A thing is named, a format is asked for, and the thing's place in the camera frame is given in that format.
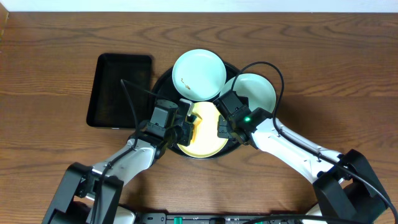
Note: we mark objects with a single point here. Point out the mint green plate rear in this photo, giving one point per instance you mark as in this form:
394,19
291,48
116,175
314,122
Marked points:
199,75

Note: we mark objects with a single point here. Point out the yellow plate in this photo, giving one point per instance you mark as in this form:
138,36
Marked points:
207,142

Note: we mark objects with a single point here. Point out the mint green plate right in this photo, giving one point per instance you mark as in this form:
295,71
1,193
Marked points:
257,89

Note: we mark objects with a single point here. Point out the mint green plate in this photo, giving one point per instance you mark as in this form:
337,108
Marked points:
257,89
199,75

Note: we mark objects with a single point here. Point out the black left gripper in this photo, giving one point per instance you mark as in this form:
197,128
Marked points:
188,132

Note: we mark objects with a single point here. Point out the rectangular black tray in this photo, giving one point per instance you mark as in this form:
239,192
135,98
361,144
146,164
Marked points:
119,77

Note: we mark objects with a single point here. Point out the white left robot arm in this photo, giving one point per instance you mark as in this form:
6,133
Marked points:
90,194

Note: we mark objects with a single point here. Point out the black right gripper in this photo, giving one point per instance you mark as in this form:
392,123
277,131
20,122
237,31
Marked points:
221,128

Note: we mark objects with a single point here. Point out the yellow green scrub sponge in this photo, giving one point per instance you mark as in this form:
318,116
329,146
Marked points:
196,120

